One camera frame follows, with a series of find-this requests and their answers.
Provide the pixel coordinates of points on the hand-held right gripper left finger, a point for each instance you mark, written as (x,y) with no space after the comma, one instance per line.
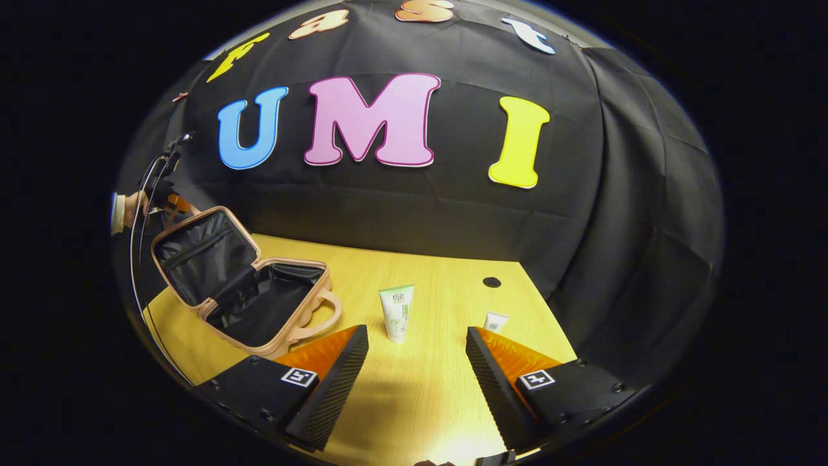
(333,395)

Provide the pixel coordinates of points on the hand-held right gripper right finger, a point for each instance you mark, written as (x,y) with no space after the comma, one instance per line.
(495,388)

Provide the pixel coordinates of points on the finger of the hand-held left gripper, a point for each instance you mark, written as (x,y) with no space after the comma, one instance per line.
(178,206)

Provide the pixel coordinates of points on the small white and blue tube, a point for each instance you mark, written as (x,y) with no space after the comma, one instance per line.
(495,321)

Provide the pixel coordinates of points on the white and green tube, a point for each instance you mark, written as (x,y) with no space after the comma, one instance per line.
(396,314)

